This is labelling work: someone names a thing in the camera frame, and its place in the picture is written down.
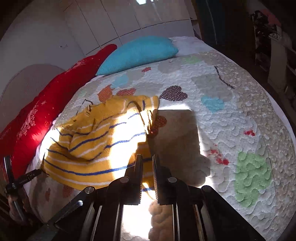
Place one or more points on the long red pillow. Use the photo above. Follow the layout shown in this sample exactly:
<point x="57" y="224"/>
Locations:
<point x="20" y="138"/>

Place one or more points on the yellow striped knit sweater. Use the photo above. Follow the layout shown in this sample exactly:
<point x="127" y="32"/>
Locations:
<point x="97" y="145"/>

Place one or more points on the patchwork heart quilt bedspread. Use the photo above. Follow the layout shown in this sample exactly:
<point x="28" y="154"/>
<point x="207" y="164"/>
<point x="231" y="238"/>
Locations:
<point x="215" y="126"/>

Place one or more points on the white shelf unit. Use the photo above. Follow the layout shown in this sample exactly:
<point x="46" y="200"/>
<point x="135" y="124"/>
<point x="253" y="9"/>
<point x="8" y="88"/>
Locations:
<point x="275" y="53"/>

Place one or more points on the white headboard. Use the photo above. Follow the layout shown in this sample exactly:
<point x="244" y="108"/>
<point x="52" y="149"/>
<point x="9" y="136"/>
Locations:
<point x="23" y="87"/>

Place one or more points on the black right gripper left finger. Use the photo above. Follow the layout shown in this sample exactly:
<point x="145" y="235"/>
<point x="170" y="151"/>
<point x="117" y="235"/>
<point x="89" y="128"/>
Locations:
<point x="127" y="190"/>

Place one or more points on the turquoise knit pillow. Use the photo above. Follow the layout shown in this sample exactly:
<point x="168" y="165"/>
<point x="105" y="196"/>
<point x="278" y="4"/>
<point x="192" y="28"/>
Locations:
<point x="141" y="51"/>

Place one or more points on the white bed sheet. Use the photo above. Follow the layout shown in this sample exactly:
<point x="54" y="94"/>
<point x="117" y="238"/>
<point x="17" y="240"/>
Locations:
<point x="190" y="45"/>

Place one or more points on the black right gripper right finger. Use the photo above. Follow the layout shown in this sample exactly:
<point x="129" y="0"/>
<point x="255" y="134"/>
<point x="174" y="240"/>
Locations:
<point x="166" y="186"/>

